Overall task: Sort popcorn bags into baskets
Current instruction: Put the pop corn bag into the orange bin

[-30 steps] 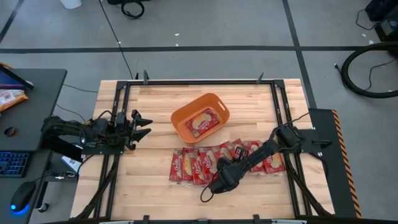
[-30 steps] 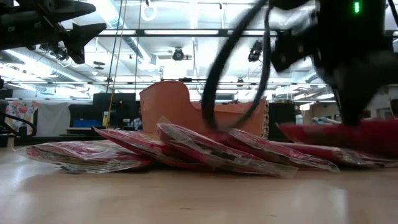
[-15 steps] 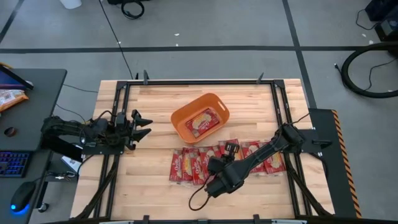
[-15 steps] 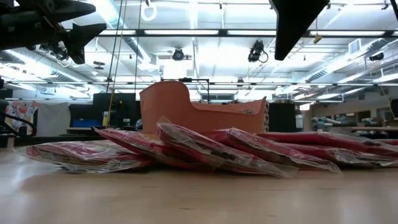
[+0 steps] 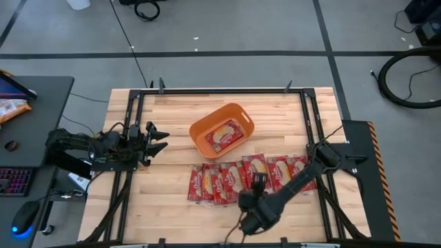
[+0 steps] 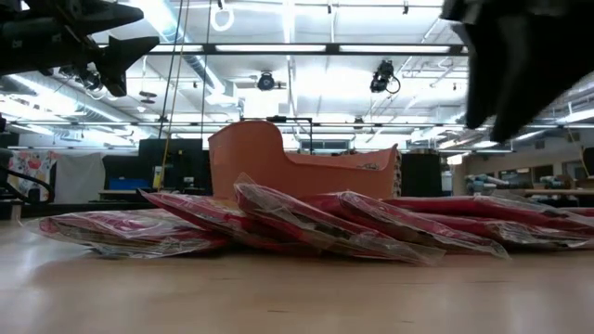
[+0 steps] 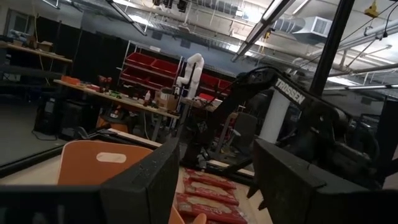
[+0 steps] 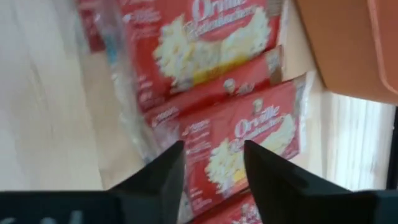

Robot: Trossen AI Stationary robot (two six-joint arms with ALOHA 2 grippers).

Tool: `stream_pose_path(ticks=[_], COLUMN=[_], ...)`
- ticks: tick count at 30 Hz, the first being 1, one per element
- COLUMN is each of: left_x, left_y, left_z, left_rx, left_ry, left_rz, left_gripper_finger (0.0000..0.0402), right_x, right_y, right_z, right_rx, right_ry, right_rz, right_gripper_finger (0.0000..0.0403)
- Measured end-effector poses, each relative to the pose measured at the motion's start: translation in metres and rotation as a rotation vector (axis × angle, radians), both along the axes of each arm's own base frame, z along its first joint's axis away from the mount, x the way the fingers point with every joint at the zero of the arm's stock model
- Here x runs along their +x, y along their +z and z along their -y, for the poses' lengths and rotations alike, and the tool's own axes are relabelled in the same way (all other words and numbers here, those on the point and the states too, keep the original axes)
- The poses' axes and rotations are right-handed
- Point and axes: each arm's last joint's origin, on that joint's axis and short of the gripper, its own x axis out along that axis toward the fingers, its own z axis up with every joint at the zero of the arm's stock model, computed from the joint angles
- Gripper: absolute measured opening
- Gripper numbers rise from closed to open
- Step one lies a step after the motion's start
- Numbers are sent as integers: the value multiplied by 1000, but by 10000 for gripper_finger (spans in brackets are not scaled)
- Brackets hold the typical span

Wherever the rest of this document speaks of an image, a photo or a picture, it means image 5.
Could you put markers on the black platform with hazard stripe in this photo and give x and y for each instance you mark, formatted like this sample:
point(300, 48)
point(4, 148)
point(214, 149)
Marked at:
point(361, 193)

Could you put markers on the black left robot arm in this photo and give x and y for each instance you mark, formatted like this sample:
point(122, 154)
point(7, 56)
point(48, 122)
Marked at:
point(74, 141)

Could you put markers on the black mouse with blue light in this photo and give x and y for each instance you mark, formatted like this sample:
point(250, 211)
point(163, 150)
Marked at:
point(25, 217)

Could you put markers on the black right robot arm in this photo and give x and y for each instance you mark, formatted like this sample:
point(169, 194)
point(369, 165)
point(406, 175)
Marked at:
point(299, 179)

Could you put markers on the black metal table frame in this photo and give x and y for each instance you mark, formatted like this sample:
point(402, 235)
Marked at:
point(220, 91)

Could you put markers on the black equipment box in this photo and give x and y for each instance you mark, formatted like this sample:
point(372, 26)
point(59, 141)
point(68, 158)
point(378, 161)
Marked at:
point(427, 20)

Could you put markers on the orange snack bag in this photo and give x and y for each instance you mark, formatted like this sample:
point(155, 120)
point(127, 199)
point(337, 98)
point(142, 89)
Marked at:
point(12, 108)

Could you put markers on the black frame clamp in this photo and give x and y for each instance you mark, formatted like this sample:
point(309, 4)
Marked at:
point(161, 85)

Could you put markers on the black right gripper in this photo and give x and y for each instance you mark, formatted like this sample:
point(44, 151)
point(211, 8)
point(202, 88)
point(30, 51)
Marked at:
point(254, 203)

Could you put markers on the white round container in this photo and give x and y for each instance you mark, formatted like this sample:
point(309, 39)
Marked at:
point(78, 3)

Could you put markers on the black desk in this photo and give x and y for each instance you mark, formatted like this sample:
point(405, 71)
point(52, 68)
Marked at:
point(38, 113)

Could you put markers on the dark laptop screen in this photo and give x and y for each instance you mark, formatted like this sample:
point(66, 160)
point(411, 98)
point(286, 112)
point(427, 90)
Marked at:
point(12, 87)

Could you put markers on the orange plastic basket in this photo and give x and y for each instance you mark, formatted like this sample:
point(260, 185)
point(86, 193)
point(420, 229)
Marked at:
point(203, 134)

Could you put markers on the backlit black keyboard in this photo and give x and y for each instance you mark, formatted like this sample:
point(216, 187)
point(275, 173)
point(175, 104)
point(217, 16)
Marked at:
point(15, 180)

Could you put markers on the black desk caster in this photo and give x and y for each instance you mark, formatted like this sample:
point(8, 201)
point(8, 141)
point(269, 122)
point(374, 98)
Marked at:
point(48, 229)

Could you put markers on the small round dark puck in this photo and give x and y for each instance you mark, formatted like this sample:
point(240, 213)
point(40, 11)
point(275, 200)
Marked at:
point(11, 146)

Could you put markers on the red popcorn bag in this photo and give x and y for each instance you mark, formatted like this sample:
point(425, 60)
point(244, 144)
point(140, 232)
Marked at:
point(255, 165)
point(220, 189)
point(207, 182)
point(298, 165)
point(224, 136)
point(195, 184)
point(234, 180)
point(280, 172)

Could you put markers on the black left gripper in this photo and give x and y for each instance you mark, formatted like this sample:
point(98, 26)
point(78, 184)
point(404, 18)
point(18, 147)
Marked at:
point(139, 146)

